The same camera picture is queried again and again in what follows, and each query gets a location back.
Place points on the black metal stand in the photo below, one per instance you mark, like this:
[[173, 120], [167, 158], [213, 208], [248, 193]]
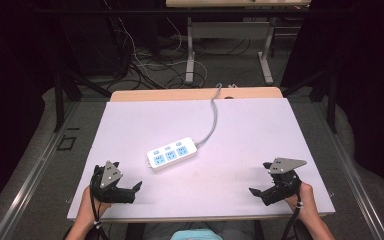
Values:
[[60, 100], [331, 100]]

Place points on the person's teal shirt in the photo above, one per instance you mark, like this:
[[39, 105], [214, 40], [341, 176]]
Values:
[[196, 235]]

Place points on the metal floor rail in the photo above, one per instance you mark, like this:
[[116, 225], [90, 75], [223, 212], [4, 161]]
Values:
[[356, 186], [30, 180]]

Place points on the white plug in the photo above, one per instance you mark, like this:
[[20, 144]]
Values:
[[232, 86]]

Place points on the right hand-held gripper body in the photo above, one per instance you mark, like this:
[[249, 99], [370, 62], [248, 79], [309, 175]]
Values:
[[284, 181]]

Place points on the white table mat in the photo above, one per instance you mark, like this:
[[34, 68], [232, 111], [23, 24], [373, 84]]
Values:
[[233, 140]]

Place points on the white power strip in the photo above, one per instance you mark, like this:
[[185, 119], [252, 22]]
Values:
[[171, 154]]

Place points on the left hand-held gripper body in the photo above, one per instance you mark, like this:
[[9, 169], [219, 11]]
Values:
[[110, 176]]

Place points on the person's right hand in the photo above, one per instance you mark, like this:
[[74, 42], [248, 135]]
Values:
[[302, 203]]

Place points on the wooden table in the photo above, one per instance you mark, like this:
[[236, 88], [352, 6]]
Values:
[[180, 94]]

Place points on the white-legged background table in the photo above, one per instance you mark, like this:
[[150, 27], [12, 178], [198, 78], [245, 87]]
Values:
[[228, 30]]

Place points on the person's left hand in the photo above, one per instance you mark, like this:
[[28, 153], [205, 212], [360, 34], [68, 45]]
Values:
[[90, 208]]

